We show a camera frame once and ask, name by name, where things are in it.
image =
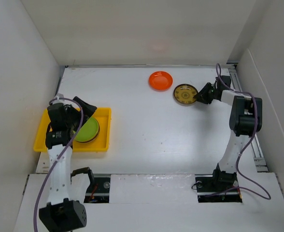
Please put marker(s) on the left base mount slot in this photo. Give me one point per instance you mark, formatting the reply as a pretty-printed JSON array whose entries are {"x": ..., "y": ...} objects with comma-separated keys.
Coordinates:
[{"x": 99, "y": 192}]

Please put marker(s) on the orange plate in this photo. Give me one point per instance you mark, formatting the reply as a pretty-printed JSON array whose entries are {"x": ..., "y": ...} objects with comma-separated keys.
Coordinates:
[{"x": 160, "y": 81}]

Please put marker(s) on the yellow patterned plate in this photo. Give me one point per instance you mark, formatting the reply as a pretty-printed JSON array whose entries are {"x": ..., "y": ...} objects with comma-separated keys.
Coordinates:
[{"x": 185, "y": 94}]

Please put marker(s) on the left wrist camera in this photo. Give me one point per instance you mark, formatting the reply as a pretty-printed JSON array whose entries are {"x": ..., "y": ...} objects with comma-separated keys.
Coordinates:
[{"x": 59, "y": 98}]

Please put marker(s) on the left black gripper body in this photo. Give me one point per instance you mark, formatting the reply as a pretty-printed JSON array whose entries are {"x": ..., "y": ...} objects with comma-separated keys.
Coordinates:
[{"x": 73, "y": 117}]

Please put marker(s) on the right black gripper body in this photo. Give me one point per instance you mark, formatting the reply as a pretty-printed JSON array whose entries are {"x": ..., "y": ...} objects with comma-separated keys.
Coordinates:
[{"x": 215, "y": 88}]

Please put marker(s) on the yellow plastic bin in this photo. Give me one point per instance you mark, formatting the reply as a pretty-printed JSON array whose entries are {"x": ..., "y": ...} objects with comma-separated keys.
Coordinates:
[{"x": 99, "y": 144}]

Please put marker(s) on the green plate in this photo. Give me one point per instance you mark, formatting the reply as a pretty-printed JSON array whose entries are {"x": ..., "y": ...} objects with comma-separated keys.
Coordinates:
[{"x": 88, "y": 132}]

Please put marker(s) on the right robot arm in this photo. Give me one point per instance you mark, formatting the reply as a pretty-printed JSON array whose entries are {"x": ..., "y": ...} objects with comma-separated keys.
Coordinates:
[{"x": 244, "y": 122}]

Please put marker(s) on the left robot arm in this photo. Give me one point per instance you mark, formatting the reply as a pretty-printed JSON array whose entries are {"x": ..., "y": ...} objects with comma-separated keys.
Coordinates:
[{"x": 60, "y": 201}]

